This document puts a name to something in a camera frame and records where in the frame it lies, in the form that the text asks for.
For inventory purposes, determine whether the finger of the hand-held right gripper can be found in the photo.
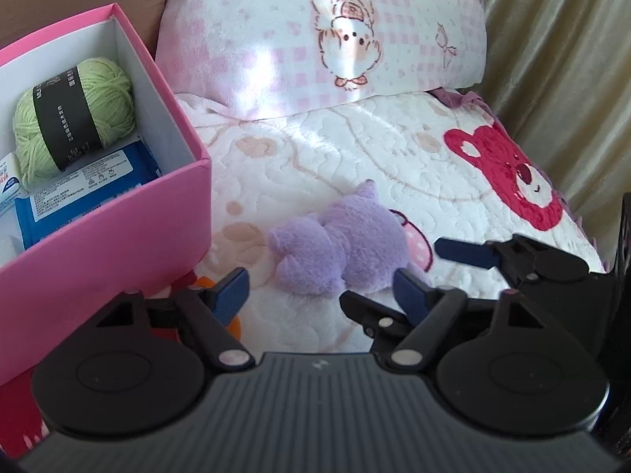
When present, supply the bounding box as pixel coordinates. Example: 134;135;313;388
339;290;415;353
435;234;543;284

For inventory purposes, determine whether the orange ball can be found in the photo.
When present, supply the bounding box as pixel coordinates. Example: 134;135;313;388
193;276;244;342

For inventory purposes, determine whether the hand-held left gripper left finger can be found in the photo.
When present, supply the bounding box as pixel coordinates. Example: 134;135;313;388
96;267;256;371

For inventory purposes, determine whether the blue white wet wipes pack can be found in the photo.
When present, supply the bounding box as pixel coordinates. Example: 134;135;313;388
14;138;162;252

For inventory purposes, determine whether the green yarn ball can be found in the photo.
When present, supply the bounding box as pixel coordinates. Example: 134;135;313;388
12;58;136;185

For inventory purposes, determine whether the purple plush toy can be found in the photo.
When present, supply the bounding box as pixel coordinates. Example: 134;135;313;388
267;180;411;299

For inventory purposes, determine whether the small white packet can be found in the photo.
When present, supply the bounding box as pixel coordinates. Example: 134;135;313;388
0;153;23;212

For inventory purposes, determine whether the pink cardboard box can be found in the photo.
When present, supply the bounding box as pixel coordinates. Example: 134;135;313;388
0;2;213;387

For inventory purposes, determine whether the beige fabric sheet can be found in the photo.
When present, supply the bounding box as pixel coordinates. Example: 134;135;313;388
480;0;631;277

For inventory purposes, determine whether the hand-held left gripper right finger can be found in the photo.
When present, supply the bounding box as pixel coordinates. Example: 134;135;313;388
388;268;547;370

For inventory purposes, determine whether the pink checked rabbit pillow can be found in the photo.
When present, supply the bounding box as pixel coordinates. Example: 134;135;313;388
157;0;489;121

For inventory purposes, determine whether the bear print quilted blanket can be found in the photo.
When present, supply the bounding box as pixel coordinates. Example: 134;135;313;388
0;86;609;473

